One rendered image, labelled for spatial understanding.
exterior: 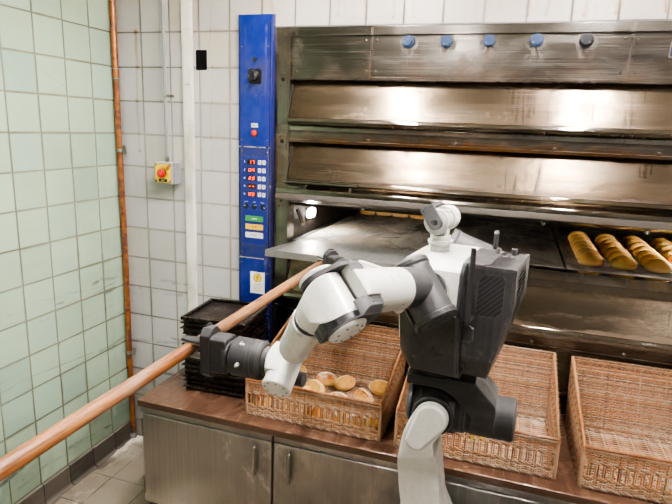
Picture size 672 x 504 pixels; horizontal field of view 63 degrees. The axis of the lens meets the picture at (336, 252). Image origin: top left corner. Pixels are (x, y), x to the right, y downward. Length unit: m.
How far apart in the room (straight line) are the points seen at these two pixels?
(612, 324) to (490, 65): 1.11
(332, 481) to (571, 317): 1.13
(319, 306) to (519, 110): 1.46
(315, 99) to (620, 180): 1.24
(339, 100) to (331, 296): 1.50
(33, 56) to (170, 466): 1.74
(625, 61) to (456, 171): 0.70
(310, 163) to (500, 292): 1.32
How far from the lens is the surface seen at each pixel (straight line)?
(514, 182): 2.26
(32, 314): 2.63
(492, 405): 1.48
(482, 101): 2.28
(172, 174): 2.67
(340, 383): 2.40
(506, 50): 2.30
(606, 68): 2.30
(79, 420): 1.08
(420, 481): 1.64
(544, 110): 2.26
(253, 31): 2.52
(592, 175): 2.29
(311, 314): 0.99
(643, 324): 2.42
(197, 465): 2.45
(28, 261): 2.58
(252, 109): 2.49
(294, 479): 2.27
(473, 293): 1.33
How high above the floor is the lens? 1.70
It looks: 13 degrees down
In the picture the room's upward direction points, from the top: 2 degrees clockwise
